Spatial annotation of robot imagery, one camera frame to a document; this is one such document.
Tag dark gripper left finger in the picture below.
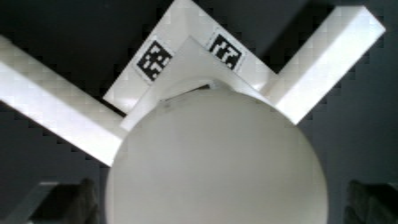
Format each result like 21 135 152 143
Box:
0 179 99 224

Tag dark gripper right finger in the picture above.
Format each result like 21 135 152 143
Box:
344 180 398 224

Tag white lamp bulb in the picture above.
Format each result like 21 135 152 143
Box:
106 89 326 224

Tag white lamp base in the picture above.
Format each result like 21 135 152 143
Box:
104 0 275 130

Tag white front fence rail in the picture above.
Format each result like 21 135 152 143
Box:
0 35 125 165

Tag white fence rail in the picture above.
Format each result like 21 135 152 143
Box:
0 35 125 165
260 6 385 124

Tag white right fence rail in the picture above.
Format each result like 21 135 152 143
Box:
260 6 385 124

